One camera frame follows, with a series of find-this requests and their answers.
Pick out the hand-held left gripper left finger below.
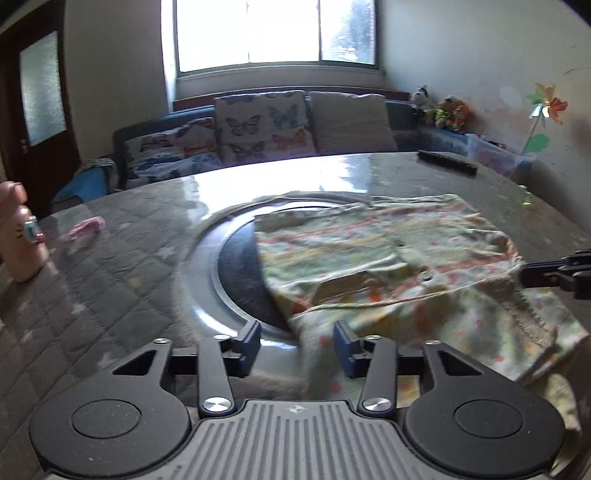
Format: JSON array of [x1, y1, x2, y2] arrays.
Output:
[[112, 320, 262, 416]]

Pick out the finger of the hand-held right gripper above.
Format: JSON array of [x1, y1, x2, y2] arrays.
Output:
[[519, 249, 591, 300]]

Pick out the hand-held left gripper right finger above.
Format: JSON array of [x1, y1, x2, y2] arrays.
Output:
[[333, 321, 478, 415]]

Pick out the floral patterned garment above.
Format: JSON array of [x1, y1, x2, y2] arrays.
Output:
[[253, 194, 589, 435]]

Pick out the clear plastic storage box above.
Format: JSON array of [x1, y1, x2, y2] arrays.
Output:
[[464, 134, 536, 181]]

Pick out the black remote control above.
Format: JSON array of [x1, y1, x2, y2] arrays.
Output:
[[417, 150, 478, 176]]

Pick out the colourful paper pinwheel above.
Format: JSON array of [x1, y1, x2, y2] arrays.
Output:
[[519, 82, 568, 156]]

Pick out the stuffed toys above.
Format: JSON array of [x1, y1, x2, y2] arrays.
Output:
[[433, 96, 472, 134]]

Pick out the small pink toy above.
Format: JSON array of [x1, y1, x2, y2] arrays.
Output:
[[65, 218, 106, 241]]

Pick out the dark blue sofa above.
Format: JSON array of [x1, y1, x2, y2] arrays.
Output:
[[52, 96, 467, 204]]

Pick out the black and white plush toy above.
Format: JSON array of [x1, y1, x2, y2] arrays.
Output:
[[411, 85, 435, 112]]

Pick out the butterfly print cushion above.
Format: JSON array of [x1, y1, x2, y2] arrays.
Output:
[[213, 90, 318, 168]]

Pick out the plain beige cushion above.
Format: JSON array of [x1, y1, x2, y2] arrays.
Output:
[[308, 91, 399, 155]]

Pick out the pink bottle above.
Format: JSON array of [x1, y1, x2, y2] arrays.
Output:
[[0, 181, 50, 283]]

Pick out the dark wooden door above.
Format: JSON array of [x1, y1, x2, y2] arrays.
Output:
[[0, 14, 83, 217]]

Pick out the window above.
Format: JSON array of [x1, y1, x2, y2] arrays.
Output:
[[161, 0, 385, 77]]

